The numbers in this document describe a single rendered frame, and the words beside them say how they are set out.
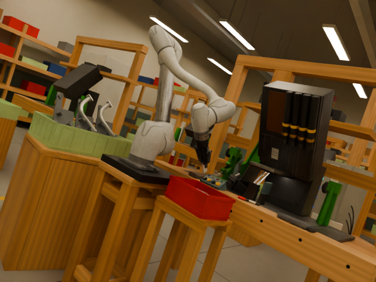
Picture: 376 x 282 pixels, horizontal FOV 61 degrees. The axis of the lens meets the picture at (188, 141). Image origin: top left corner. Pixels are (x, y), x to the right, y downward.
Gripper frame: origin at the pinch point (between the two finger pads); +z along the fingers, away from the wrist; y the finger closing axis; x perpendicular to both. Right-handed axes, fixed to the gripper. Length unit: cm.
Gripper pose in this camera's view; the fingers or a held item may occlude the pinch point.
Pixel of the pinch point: (204, 167)
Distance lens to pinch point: 196.2
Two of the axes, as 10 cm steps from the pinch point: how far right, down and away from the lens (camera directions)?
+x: 6.9, -4.0, 6.0
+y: 7.2, 2.6, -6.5
